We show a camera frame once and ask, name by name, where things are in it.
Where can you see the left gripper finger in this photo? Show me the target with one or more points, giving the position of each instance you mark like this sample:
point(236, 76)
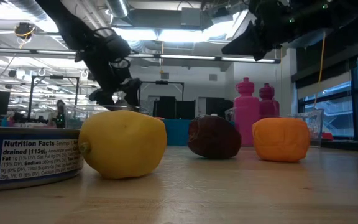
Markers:
point(132, 91)
point(102, 98)

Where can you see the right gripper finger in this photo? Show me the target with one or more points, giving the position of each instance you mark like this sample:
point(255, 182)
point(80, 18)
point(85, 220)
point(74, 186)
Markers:
point(249, 39)
point(253, 53)

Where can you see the purple squeeze bottle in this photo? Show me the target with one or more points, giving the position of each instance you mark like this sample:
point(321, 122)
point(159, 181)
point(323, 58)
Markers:
point(267, 102)

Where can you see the pink squeeze bottle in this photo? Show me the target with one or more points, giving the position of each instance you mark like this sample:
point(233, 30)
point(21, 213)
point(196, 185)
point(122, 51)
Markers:
point(246, 118)

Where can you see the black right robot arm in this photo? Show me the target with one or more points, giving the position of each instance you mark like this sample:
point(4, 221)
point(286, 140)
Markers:
point(337, 15)

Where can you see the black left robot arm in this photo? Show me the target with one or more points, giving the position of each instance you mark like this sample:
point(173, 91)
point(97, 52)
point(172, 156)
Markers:
point(64, 18)

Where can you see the clear plastic bin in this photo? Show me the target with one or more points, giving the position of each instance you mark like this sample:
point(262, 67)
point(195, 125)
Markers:
point(82, 115)
point(315, 124)

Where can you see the person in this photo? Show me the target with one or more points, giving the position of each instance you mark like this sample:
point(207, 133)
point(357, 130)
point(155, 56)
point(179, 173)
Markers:
point(60, 113)

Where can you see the black monitor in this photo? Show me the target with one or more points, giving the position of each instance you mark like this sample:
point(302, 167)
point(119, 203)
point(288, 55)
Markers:
point(219, 107)
point(174, 109)

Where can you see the yellow toy lemon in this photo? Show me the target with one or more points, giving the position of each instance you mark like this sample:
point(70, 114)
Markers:
point(123, 146)

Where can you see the grey ceiling unit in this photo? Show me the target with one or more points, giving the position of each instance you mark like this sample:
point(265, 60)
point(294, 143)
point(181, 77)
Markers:
point(194, 17)

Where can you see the teal plastic bin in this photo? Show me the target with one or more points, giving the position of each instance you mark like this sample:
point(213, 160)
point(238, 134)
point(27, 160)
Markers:
point(176, 132)

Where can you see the long ceiling light bar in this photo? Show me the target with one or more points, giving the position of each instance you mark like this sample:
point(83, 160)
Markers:
point(182, 57)

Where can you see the squat orange toy pepper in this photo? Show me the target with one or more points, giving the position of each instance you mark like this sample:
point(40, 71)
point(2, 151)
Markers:
point(281, 140)

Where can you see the dark purple toy plum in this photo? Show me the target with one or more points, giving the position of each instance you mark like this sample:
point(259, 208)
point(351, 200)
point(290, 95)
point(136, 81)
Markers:
point(214, 138)

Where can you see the blue-label tin can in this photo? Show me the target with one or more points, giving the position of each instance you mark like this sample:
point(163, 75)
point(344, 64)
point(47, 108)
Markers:
point(26, 158)

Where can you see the black rig frame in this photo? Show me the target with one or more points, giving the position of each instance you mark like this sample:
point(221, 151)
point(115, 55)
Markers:
point(161, 82)
point(56, 76)

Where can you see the silver ventilation duct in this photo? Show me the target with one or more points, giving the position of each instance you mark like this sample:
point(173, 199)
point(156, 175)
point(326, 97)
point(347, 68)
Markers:
point(118, 7)

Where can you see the black ceiling camera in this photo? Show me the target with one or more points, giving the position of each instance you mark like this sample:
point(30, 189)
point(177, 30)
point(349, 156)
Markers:
point(25, 30)

